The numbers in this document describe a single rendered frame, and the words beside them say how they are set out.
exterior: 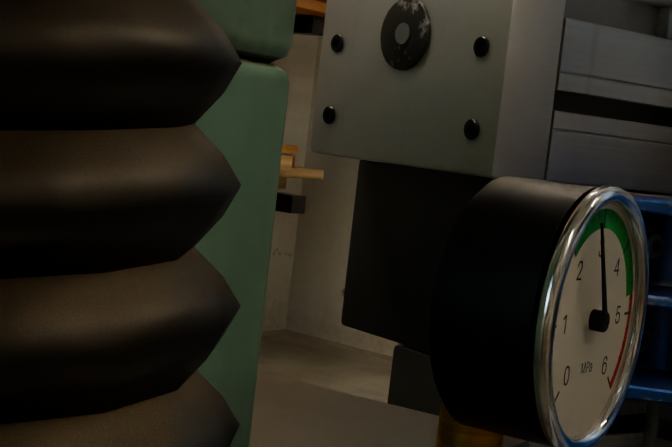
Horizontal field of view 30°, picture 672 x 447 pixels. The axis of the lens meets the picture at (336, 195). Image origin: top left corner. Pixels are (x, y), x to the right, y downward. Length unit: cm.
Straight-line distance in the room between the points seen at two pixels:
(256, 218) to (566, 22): 31
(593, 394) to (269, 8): 12
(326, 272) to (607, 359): 380
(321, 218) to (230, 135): 384
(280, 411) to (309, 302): 381
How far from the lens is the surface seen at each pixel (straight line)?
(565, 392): 29
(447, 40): 57
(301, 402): 36
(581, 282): 29
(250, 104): 27
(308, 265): 414
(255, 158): 28
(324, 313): 411
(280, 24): 28
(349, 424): 34
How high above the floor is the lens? 70
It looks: 3 degrees down
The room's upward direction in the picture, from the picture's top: 7 degrees clockwise
